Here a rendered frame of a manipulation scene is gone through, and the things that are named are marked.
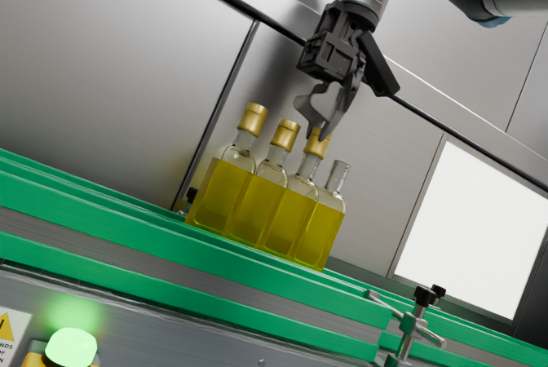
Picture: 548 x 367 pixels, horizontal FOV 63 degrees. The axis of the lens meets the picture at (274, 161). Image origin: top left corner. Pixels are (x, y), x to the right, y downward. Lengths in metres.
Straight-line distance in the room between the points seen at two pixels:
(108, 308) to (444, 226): 0.77
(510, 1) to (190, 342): 0.58
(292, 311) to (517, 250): 0.77
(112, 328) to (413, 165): 0.69
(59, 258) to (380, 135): 0.64
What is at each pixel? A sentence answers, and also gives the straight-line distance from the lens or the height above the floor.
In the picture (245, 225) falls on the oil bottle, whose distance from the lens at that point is 0.66.
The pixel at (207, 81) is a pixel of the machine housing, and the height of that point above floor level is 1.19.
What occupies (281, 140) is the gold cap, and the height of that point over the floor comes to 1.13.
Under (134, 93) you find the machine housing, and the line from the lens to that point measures 0.80.
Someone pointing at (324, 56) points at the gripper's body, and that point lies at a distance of 0.70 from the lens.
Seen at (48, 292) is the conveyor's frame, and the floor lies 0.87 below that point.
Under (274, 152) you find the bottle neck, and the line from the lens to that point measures 0.68.
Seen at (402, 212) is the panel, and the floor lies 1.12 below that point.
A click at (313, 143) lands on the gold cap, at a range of 0.71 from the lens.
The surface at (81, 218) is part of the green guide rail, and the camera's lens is 0.51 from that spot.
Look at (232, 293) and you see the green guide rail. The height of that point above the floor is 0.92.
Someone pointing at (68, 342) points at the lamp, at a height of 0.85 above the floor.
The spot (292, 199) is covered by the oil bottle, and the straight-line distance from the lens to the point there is 0.69.
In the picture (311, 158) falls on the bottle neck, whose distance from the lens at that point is 0.71.
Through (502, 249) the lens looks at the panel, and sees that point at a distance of 1.23.
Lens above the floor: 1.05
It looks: 4 degrees up
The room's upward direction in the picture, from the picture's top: 23 degrees clockwise
